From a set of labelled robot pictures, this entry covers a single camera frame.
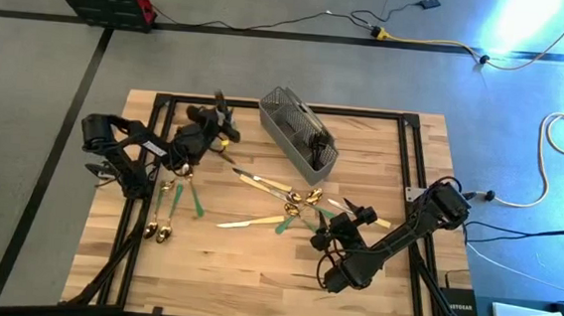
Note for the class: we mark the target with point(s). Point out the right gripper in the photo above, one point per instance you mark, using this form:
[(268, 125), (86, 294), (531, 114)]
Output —
[(348, 235)]

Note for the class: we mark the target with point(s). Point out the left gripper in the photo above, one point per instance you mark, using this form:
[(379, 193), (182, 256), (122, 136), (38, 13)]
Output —
[(204, 125)]

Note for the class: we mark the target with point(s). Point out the grey plastic cutlery basket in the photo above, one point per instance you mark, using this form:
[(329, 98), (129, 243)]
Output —
[(289, 123)]

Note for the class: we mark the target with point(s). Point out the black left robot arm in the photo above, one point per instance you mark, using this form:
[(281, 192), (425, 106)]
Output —
[(129, 132)]

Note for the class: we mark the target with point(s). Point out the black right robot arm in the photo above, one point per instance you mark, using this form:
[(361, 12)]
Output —
[(406, 231)]

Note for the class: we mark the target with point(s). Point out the black power adapter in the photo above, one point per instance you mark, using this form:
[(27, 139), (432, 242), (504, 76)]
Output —
[(429, 3)]

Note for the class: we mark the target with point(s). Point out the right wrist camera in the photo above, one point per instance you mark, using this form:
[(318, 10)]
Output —
[(366, 216)]

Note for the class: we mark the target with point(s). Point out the metal bracket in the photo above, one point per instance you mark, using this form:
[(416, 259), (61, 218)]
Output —
[(413, 193)]

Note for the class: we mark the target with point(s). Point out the black network switch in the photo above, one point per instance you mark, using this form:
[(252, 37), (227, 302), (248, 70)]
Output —
[(460, 310)]

